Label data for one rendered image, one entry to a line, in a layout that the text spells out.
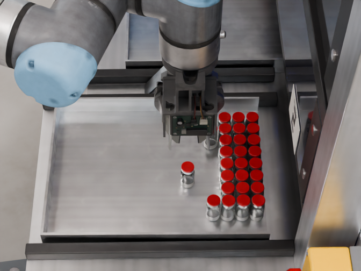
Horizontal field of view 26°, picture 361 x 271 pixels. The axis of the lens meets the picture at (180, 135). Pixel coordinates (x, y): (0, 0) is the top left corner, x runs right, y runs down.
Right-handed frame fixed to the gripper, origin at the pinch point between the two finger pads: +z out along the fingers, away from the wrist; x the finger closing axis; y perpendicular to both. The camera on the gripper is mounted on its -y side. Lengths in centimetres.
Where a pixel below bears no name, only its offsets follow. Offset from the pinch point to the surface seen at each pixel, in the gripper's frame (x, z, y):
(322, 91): 15.8, -19.8, 8.5
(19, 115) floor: -51, 101, -81
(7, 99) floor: -56, 101, -87
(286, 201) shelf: 15.4, 13.1, 4.1
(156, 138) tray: -5.2, 12.8, -8.0
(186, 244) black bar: -0.4, 11.0, 12.7
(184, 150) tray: -0.6, 12.8, -5.7
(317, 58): 15.7, -19.8, 3.4
